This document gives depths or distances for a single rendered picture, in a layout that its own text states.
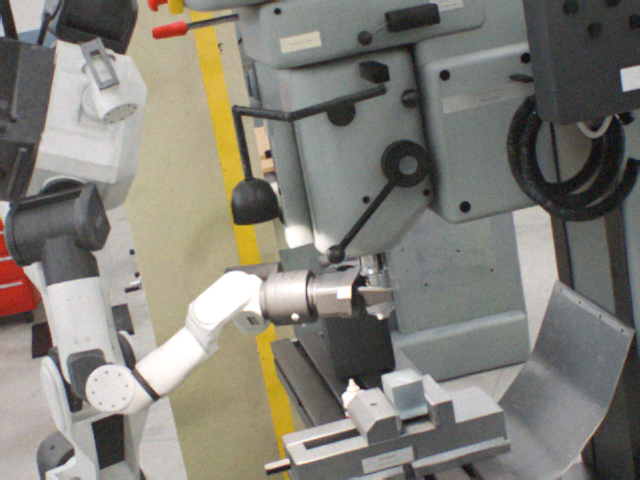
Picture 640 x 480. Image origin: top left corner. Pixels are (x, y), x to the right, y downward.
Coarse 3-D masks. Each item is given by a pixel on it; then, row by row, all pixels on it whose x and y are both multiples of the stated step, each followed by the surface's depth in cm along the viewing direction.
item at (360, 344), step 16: (320, 256) 255; (320, 272) 249; (320, 320) 262; (336, 320) 240; (352, 320) 240; (368, 320) 241; (384, 320) 241; (336, 336) 241; (352, 336) 241; (368, 336) 241; (384, 336) 242; (336, 352) 242; (352, 352) 242; (368, 352) 242; (384, 352) 243; (336, 368) 243; (352, 368) 243; (368, 368) 243; (384, 368) 244
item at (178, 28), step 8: (224, 16) 198; (232, 16) 198; (168, 24) 196; (176, 24) 196; (184, 24) 196; (192, 24) 197; (200, 24) 197; (208, 24) 197; (216, 24) 198; (152, 32) 196; (160, 32) 196; (168, 32) 196; (176, 32) 196; (184, 32) 196
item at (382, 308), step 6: (366, 282) 201; (372, 282) 201; (378, 282) 201; (384, 282) 201; (390, 282) 203; (372, 306) 202; (378, 306) 202; (384, 306) 202; (390, 306) 203; (372, 312) 203; (378, 312) 202; (384, 312) 202
